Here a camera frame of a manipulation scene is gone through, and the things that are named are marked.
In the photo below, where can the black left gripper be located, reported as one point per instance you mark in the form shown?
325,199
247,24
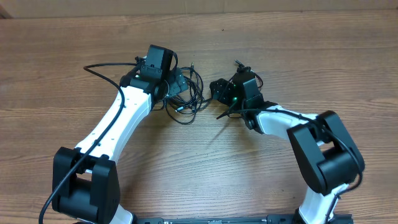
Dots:
178,84

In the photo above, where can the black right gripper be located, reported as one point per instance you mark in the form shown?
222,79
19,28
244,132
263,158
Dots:
223,91

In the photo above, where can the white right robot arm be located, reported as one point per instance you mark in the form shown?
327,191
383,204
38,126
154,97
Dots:
328,159

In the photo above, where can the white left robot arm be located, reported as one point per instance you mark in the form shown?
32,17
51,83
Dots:
85,182

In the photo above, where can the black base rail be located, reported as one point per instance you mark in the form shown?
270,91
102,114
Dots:
224,220

